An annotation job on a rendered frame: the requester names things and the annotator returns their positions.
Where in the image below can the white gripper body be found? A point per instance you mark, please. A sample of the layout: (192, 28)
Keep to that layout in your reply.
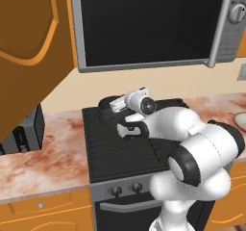
(118, 104)

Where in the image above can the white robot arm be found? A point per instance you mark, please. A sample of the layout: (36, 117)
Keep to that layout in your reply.
(198, 151)

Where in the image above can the black pot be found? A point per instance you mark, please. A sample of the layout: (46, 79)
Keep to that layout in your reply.
(103, 106)

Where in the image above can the brown cabinet door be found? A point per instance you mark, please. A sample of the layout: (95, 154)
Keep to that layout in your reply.
(29, 64)

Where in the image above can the black hob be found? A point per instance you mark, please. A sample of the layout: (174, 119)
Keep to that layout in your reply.
(105, 148)

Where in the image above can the silver microwave oven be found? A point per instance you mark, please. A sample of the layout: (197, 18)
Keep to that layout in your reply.
(150, 26)

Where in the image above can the black oven knob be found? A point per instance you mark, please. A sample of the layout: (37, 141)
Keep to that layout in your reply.
(115, 191)
(136, 187)

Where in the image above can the dark grey toaster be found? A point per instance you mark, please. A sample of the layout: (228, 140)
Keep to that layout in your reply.
(29, 133)

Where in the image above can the orange drawer front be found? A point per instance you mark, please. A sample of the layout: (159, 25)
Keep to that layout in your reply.
(64, 202)

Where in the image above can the grey oven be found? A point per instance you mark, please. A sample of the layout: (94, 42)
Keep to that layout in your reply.
(128, 218)

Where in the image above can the silver drawer knob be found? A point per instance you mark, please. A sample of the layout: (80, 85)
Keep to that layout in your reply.
(41, 205)

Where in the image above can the orange base cupboard door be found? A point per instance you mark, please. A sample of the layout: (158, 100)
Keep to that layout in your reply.
(48, 223)

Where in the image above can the silver microwave dial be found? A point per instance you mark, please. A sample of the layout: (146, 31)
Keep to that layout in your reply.
(237, 12)

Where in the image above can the orange base cupboard run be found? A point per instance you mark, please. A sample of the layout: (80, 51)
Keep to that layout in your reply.
(235, 206)

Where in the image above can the orange wall cabinet frame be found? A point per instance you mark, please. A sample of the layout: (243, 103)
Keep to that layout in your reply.
(71, 23)

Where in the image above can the grey wall outlet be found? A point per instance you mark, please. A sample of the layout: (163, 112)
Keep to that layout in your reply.
(242, 71)

